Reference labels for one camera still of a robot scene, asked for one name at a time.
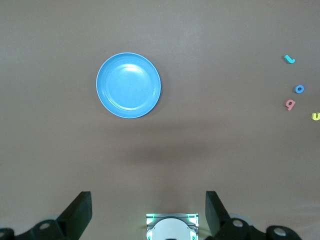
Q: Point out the blue plate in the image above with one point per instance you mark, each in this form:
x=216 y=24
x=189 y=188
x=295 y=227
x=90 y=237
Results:
x=128 y=85

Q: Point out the brown table cover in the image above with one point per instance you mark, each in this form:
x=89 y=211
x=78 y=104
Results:
x=50 y=150

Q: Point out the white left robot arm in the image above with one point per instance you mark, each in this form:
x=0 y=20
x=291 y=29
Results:
x=172 y=228

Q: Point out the blue foam letter o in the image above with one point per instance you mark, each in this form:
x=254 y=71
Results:
x=299 y=86

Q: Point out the teal foam letter l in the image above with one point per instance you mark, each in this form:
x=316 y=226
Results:
x=289 y=59

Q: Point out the pink foam letter g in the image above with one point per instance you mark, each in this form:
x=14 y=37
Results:
x=290 y=106

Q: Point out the yellow foam letter u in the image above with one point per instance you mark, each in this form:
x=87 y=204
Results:
x=314 y=116

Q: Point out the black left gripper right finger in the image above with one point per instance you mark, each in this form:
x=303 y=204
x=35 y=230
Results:
x=220 y=225

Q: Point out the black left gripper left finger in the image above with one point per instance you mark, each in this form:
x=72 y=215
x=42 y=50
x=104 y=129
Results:
x=75 y=220

